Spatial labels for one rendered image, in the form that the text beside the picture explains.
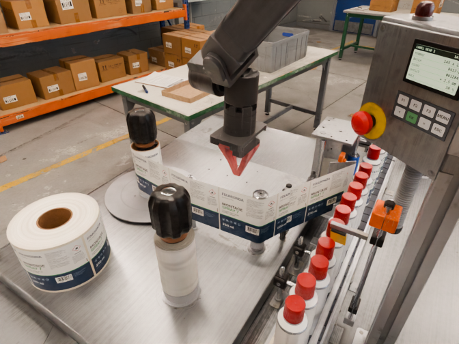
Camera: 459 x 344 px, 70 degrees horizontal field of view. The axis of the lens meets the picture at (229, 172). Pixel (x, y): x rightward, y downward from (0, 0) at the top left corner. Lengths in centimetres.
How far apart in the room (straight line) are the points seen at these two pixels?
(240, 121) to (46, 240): 51
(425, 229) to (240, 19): 40
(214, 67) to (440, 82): 29
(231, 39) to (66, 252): 59
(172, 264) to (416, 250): 44
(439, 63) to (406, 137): 11
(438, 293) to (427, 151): 58
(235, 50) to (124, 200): 75
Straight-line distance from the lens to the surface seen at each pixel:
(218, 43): 48
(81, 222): 85
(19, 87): 417
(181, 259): 69
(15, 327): 97
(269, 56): 254
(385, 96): 55
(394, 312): 73
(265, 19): 41
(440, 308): 101
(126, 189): 115
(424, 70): 51
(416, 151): 53
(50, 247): 82
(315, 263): 63
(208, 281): 85
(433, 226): 58
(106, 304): 86
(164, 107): 199
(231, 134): 57
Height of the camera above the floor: 155
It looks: 34 degrees down
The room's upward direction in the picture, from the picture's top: straight up
